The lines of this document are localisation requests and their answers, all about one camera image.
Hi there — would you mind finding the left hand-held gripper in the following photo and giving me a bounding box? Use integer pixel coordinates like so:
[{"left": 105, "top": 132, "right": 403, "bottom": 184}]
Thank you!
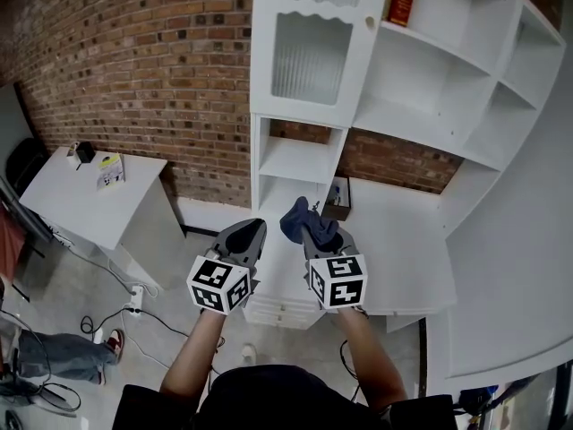
[{"left": 186, "top": 218, "right": 269, "bottom": 317}]

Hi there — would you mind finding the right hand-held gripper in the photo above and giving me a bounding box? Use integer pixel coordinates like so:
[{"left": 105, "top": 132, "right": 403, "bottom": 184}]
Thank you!
[{"left": 302, "top": 226, "right": 369, "bottom": 312}]

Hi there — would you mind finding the dark blue cloth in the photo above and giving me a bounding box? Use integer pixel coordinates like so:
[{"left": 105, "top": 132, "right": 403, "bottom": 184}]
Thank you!
[{"left": 279, "top": 196, "right": 340, "bottom": 254}]

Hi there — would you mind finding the white shelf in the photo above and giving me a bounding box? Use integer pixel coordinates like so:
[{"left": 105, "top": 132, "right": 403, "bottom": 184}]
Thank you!
[{"left": 248, "top": 0, "right": 568, "bottom": 223}]

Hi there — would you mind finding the person's right forearm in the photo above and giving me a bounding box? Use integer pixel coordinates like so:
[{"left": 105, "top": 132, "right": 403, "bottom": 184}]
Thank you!
[{"left": 336, "top": 305, "right": 409, "bottom": 415}]

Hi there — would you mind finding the person's left forearm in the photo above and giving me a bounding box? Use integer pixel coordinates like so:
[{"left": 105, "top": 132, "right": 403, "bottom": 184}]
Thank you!
[{"left": 159, "top": 309, "right": 230, "bottom": 403}]

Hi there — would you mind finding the white desk with drawers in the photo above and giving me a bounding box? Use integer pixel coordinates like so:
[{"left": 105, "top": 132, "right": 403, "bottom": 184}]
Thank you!
[{"left": 243, "top": 176, "right": 458, "bottom": 331}]

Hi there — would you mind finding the brown pen holder box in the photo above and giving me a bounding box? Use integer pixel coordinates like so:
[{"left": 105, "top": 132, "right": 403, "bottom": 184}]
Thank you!
[{"left": 321, "top": 176, "right": 353, "bottom": 222}]

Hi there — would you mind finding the white power strip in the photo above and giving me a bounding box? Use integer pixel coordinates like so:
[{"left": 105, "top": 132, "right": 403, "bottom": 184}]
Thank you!
[{"left": 125, "top": 284, "right": 146, "bottom": 314}]

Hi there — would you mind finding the person's black top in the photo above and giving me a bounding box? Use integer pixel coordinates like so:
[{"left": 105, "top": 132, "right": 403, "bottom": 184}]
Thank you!
[{"left": 110, "top": 364, "right": 458, "bottom": 430}]

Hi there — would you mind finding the yellow and white booklet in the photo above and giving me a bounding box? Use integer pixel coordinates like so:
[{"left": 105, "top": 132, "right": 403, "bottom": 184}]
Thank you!
[{"left": 95, "top": 151, "right": 127, "bottom": 192}]

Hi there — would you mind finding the white side table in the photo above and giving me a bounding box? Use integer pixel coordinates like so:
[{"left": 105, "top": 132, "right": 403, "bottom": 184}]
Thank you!
[{"left": 18, "top": 145, "right": 187, "bottom": 291}]

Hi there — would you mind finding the small black box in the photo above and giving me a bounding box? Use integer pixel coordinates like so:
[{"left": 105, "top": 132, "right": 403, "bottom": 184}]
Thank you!
[{"left": 74, "top": 141, "right": 97, "bottom": 167}]

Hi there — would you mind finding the ribbed glass cabinet door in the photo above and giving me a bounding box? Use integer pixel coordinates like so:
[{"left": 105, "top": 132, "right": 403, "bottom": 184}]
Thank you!
[{"left": 248, "top": 0, "right": 382, "bottom": 130}]

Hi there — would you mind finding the black chair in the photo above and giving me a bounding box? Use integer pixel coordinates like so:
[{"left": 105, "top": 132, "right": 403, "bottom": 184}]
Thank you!
[{"left": 4, "top": 137, "right": 49, "bottom": 199}]

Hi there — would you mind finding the black floor cable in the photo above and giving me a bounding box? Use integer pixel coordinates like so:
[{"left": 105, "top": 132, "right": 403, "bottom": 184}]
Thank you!
[{"left": 80, "top": 305, "right": 191, "bottom": 340}]

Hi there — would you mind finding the white floor cable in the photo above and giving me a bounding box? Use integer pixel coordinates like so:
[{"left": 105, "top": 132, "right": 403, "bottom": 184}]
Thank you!
[{"left": 53, "top": 235, "right": 160, "bottom": 300}]

